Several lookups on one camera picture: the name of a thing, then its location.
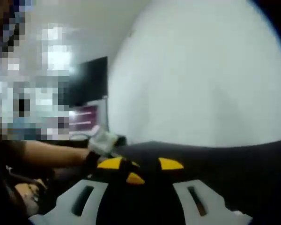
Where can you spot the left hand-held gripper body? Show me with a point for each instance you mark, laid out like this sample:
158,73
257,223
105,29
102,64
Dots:
103,143

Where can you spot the black table mat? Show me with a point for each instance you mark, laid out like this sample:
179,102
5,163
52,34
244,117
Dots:
224,164

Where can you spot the tan metallic object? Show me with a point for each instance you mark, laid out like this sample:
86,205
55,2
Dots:
30,192

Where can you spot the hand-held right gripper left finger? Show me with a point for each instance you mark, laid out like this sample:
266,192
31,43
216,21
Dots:
65,206

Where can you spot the black monitor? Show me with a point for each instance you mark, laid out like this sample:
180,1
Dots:
89,82

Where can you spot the laptop with purple screen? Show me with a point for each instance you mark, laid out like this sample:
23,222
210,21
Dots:
84,117

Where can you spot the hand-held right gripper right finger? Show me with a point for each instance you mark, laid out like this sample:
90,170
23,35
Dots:
215,208

